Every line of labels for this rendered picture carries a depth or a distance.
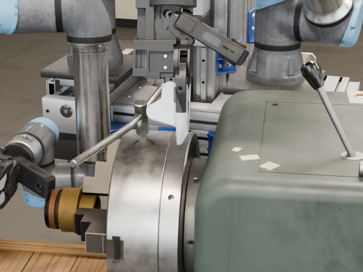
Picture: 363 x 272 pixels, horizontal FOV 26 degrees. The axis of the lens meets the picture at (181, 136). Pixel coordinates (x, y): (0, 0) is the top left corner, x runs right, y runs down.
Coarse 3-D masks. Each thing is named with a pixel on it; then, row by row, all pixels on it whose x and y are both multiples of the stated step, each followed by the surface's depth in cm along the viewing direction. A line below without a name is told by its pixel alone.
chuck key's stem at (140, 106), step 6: (138, 102) 133; (144, 102) 133; (138, 108) 133; (144, 108) 133; (144, 114) 134; (144, 120) 134; (138, 126) 135; (144, 126) 135; (138, 132) 136; (144, 132) 135; (144, 138) 137; (144, 144) 137
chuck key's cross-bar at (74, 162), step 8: (160, 88) 140; (152, 96) 138; (136, 120) 132; (120, 128) 128; (128, 128) 129; (112, 136) 124; (120, 136) 127; (96, 144) 120; (104, 144) 121; (88, 152) 117; (96, 152) 119; (72, 160) 114; (80, 160) 115
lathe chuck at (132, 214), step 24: (120, 144) 138; (168, 144) 138; (120, 168) 134; (144, 168) 134; (120, 192) 132; (144, 192) 132; (120, 216) 131; (144, 216) 131; (144, 240) 131; (120, 264) 133; (144, 264) 132
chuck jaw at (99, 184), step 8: (112, 144) 148; (112, 152) 148; (112, 160) 148; (96, 168) 148; (104, 168) 147; (88, 176) 147; (96, 176) 147; (104, 176) 147; (88, 184) 147; (96, 184) 147; (104, 184) 147; (88, 192) 147; (96, 192) 147; (104, 192) 146
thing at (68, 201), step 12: (48, 192) 147; (60, 192) 147; (72, 192) 146; (48, 204) 145; (60, 204) 145; (72, 204) 144; (84, 204) 145; (96, 204) 150; (48, 216) 145; (60, 216) 144; (72, 216) 144; (60, 228) 146; (72, 228) 145
